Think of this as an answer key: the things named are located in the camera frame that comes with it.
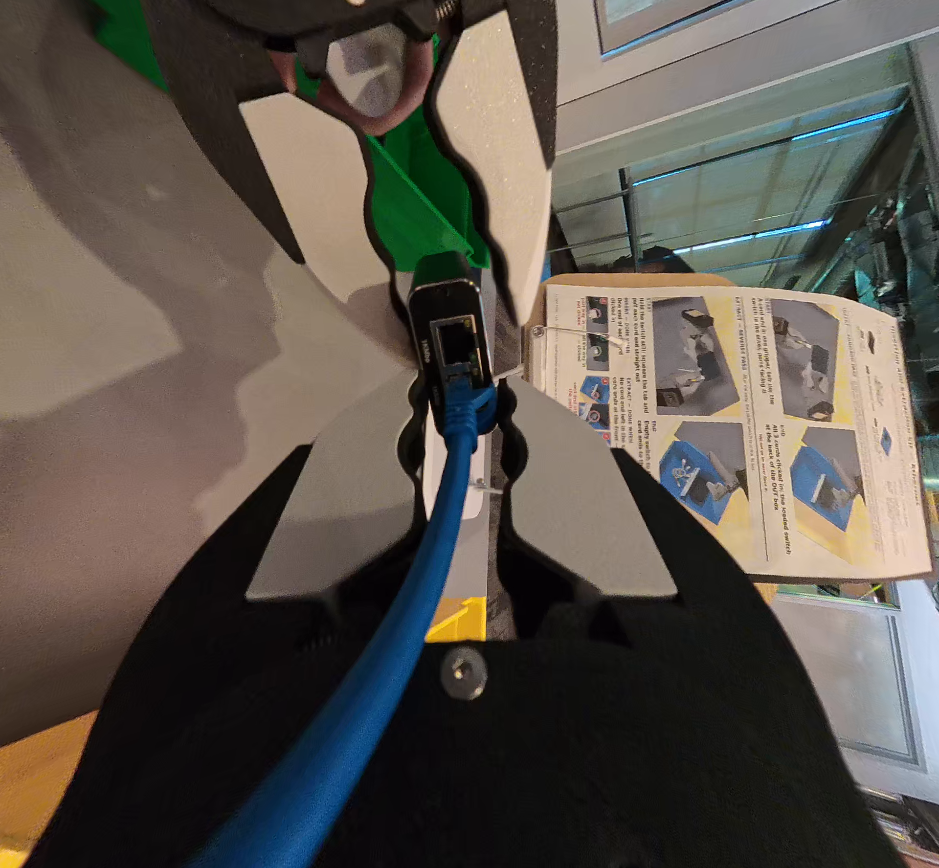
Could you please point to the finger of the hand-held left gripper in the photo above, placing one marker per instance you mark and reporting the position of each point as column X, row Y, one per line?
column 315, row 178
column 506, row 149

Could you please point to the white stand base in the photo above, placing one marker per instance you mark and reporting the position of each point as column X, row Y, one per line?
column 440, row 472

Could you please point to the printed instruction sheet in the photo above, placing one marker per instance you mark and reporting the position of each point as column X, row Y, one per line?
column 770, row 406

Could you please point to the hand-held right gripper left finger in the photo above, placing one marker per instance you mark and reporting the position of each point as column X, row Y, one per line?
column 330, row 516

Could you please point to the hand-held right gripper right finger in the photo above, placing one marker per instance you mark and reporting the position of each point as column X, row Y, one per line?
column 587, row 516

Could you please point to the yellow plastic bin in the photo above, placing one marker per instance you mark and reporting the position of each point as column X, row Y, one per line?
column 37, row 787

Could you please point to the green plastic bin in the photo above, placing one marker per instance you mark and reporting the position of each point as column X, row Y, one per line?
column 411, row 200

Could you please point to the black network switch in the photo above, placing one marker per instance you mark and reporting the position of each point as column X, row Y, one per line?
column 455, row 310

